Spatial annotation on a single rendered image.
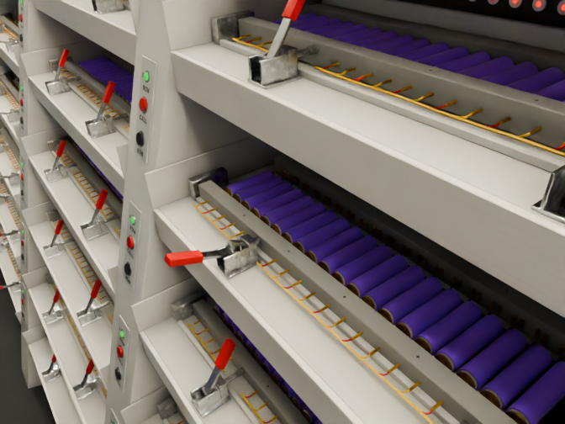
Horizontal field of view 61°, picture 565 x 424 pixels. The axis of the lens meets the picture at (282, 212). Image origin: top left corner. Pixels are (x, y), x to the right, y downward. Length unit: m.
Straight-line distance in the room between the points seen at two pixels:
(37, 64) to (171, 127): 0.70
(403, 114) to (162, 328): 0.48
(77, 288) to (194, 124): 0.61
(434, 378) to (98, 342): 0.72
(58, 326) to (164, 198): 0.77
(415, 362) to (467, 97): 0.20
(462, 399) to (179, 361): 0.40
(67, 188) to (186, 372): 0.58
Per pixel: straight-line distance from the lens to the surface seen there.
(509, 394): 0.40
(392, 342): 0.40
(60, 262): 1.21
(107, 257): 0.86
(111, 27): 0.74
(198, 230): 0.56
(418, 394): 0.39
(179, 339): 0.69
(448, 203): 0.29
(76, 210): 1.02
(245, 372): 0.61
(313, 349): 0.42
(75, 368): 1.21
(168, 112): 0.58
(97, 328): 1.01
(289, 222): 0.52
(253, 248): 0.49
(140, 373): 0.77
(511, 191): 0.28
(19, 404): 1.67
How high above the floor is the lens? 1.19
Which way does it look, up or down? 23 degrees down
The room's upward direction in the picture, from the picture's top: 13 degrees clockwise
